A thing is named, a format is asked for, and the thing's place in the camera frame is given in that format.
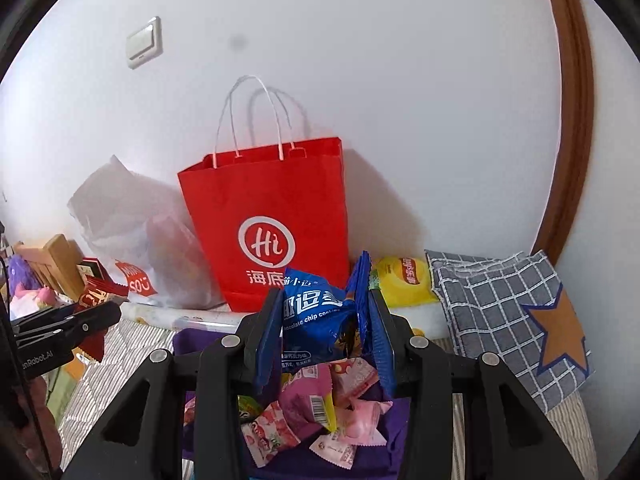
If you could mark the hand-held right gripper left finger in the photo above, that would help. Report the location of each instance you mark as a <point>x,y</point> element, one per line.
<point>267,345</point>

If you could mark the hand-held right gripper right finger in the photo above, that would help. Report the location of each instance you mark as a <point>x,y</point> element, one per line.
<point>384,350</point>

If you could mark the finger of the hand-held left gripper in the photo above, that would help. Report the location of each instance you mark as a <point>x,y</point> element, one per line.
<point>85,327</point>
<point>42,320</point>

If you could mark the dark red snack packet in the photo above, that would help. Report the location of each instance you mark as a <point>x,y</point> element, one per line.
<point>97,292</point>

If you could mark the blue cookie packet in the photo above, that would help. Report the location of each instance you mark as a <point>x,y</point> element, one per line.
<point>310,320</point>

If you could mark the green snack packet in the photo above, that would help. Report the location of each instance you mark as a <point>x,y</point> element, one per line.
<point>248,407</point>

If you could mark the light pink candy packet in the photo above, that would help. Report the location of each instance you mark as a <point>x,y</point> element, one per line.
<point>367,422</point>

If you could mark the purple cloth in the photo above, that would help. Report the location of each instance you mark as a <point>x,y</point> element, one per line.
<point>391,425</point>

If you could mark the person's left hand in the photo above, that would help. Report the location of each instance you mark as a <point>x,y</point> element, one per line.
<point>45,420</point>

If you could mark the pink cartoon snack packet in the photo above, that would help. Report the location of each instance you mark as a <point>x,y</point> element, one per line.
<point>352,380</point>

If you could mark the purple plush toy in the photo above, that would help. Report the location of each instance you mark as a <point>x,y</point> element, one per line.
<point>22,272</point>

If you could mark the large pink snack bag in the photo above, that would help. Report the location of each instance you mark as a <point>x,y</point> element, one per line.
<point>300,395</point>

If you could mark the patterned book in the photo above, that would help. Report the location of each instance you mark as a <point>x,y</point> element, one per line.
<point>92,267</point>

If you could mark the wooden headboard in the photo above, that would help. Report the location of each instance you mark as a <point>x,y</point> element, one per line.
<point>55,255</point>

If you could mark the yellow chip bag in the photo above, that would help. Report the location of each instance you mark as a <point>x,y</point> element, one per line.
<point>405,280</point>

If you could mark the berry print wafer packet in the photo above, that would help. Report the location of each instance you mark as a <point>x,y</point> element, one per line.
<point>270,432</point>

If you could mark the pink white snack packet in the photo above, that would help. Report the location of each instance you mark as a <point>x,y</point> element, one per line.
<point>335,450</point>

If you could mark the checkered grey folded cloth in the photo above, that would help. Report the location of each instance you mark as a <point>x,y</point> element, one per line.
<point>490,310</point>

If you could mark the white plastic shopping bag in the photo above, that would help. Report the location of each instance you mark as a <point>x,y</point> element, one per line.
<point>125,220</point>

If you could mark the red paper bag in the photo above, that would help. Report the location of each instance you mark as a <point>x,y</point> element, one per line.
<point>270,200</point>

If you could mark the striped mattress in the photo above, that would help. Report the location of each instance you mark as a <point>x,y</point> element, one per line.
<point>565,425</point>

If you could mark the white light switch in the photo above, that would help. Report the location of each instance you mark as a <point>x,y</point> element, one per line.
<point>144,42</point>

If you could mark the brown door frame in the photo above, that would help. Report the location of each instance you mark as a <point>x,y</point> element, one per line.
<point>570,110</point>

